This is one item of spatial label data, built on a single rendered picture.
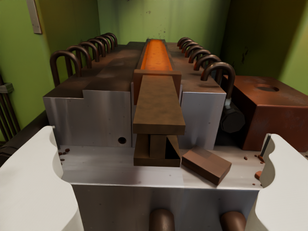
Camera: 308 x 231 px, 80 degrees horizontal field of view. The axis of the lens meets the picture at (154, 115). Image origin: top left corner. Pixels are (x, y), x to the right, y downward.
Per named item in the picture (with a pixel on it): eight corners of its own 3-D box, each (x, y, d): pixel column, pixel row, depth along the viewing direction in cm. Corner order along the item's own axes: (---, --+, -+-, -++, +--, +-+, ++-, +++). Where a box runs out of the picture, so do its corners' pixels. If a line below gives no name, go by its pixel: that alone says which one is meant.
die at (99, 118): (213, 150, 23) (228, 86, 19) (54, 145, 23) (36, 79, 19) (177, 68, 60) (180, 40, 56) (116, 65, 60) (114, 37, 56)
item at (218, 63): (228, 115, 23) (242, 63, 20) (195, 114, 23) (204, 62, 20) (226, 111, 24) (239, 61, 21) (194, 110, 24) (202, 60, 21)
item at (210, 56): (218, 101, 27) (228, 55, 24) (189, 100, 27) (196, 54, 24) (216, 98, 28) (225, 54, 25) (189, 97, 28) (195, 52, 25)
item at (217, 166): (180, 163, 21) (181, 156, 20) (194, 151, 23) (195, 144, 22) (217, 186, 18) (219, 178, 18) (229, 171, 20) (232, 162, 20)
